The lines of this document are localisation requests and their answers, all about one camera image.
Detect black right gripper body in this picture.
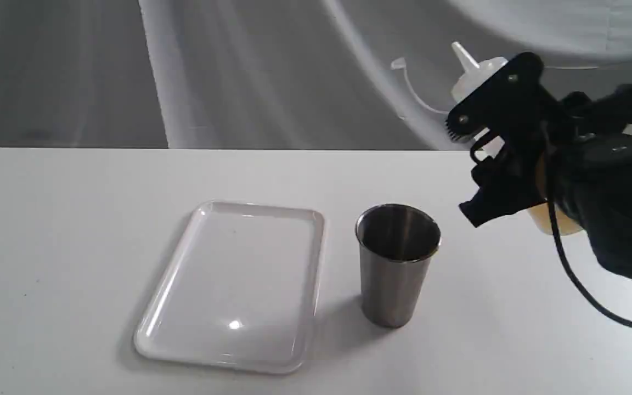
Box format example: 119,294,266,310
446,52,596,204

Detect clear squeeze bottle with oil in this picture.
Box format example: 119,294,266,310
390,41,588,236

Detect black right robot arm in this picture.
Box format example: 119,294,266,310
445,52,632,279

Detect stainless steel cup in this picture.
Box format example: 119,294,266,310
354,203,442,329

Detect white plastic tray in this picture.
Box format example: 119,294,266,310
134,200,325,375

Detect grey fabric backdrop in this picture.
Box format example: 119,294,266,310
0,1,632,150

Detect black cable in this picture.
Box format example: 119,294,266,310
535,112,632,333

